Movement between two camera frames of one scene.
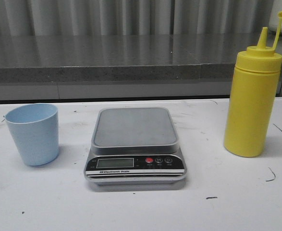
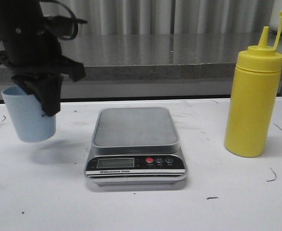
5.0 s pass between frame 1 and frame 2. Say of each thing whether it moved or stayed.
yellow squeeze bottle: stayed
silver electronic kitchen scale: stayed
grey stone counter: stayed
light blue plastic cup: moved
